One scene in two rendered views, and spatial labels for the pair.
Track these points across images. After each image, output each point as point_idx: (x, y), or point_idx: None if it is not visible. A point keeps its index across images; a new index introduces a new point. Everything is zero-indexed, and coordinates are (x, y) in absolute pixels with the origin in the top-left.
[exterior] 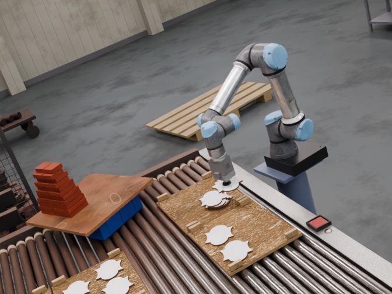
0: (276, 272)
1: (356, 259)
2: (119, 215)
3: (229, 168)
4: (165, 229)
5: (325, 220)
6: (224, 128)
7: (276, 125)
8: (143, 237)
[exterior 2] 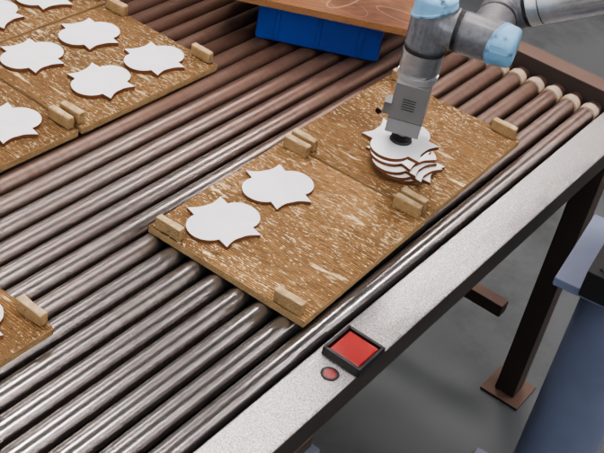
0: (169, 301)
1: (223, 436)
2: (314, 27)
3: (410, 114)
4: (308, 112)
5: (364, 360)
6: (457, 32)
7: None
8: (273, 84)
